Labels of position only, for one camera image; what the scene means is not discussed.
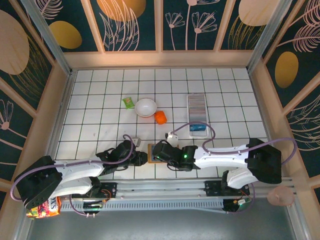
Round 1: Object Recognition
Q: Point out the tan leather card holder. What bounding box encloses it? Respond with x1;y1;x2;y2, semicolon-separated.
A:
147;143;181;164

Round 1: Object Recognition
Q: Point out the white slotted card tray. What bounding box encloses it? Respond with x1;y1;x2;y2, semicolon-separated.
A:
186;93;210;139

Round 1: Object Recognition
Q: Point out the row of assorted cards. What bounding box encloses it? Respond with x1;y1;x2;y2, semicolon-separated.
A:
187;95;207;123

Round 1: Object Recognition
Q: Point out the white bowl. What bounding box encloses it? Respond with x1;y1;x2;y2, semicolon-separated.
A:
134;97;158;118

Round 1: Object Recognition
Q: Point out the green snack packet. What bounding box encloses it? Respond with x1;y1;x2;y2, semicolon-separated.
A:
122;96;136;110

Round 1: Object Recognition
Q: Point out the colourful snack bag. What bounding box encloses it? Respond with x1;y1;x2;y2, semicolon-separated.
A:
26;196;62;220

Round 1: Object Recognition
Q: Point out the pink plastic cup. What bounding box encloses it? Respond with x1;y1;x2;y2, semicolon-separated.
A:
266;186;296;207

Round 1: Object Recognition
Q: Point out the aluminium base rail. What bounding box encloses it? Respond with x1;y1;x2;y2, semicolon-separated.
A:
59;177;297;201

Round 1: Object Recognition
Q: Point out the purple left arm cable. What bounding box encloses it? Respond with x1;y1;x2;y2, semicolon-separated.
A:
9;134;135;203

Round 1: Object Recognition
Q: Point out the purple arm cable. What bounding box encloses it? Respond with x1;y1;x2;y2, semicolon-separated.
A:
9;134;135;203
172;121;298;167

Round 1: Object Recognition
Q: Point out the slotted white cable duct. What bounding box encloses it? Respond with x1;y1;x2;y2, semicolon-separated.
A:
59;199;226;213

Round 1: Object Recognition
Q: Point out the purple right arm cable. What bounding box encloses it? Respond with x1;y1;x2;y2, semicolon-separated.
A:
172;121;298;167

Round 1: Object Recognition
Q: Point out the aluminium corner post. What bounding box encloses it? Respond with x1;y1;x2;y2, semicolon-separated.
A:
246;0;294;73
19;0;74;76

